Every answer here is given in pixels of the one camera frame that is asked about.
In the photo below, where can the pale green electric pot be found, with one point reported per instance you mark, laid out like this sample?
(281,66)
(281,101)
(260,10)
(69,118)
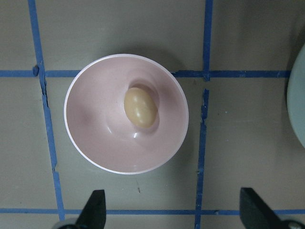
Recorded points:
(296,97)

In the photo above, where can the brown egg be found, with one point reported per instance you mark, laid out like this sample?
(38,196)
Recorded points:
(140,108)

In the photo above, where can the pink bowl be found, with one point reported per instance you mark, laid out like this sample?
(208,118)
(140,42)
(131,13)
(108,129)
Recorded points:
(98,127)

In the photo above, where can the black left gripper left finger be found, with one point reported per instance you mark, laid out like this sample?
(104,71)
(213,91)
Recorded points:
(93,215)

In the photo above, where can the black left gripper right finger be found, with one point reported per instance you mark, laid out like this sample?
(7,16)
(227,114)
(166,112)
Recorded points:
(256,214)

